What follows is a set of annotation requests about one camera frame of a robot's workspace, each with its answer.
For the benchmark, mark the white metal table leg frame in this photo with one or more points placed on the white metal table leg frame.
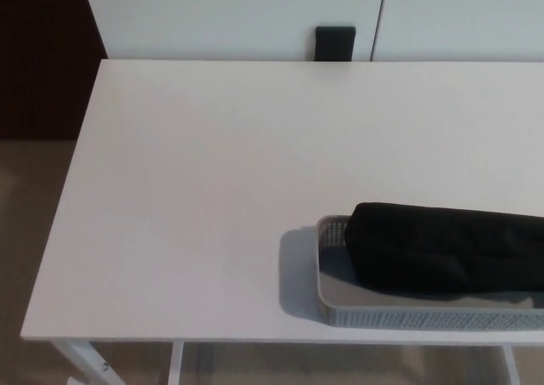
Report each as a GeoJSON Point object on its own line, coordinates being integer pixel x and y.
{"type": "Point", "coordinates": [85, 359]}
{"type": "Point", "coordinates": [512, 366]}

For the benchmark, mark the grey perforated plastic basket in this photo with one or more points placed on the grey perforated plastic basket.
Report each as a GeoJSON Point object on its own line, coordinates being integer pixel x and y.
{"type": "Point", "coordinates": [425, 317]}

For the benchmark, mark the white cabinet with doors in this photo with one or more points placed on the white cabinet with doors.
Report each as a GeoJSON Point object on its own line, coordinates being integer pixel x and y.
{"type": "Point", "coordinates": [234, 15]}

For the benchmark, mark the black fabric pencil case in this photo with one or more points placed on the black fabric pencil case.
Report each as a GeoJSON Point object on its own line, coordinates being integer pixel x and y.
{"type": "Point", "coordinates": [433, 249]}

